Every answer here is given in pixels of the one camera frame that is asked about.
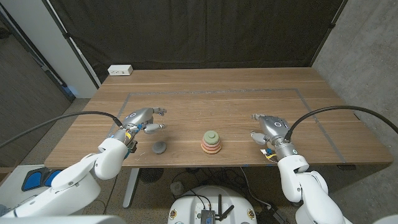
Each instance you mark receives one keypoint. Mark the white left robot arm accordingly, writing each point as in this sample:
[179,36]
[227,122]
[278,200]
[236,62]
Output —
[74,183]

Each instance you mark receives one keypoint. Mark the large orange toy disc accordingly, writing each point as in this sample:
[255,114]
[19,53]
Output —
[211,152]

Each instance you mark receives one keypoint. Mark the grey radio module with antennas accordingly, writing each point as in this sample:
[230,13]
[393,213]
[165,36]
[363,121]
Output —
[207,215]

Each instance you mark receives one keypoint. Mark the grey round floor object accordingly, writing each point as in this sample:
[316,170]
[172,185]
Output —
[177,188]

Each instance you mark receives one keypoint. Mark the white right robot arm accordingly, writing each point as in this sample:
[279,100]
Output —
[308,189]

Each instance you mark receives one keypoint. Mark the pink toy disc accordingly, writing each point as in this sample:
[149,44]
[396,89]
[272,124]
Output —
[211,146]

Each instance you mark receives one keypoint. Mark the black box on floor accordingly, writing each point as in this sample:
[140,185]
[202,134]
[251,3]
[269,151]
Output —
[270,216]

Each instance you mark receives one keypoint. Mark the blue foot pedal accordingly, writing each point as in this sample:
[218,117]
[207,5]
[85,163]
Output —
[32,180]

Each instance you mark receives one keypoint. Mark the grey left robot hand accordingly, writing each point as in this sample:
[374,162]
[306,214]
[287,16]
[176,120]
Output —
[140,116]

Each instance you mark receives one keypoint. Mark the black backdrop stand pole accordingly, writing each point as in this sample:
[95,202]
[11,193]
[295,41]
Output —
[332,25]
[66,35]

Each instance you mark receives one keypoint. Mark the green toy disc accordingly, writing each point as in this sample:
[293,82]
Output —
[211,137]

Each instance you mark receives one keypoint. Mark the white floor platform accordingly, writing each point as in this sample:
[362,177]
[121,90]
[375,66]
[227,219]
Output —
[12,180]

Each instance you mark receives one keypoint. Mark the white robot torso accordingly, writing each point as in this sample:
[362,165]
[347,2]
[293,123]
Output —
[62,220]

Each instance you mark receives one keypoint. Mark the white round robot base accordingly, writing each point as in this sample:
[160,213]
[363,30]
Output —
[186,205]

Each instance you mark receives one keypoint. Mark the black round floor fan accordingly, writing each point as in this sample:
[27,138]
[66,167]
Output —
[151,175]

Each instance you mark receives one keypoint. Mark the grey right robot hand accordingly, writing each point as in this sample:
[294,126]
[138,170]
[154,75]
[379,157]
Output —
[276,129]

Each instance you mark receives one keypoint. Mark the white power strip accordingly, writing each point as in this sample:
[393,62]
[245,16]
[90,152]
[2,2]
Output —
[120,70]

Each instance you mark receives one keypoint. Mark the grey toy disc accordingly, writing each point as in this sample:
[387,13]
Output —
[159,147]

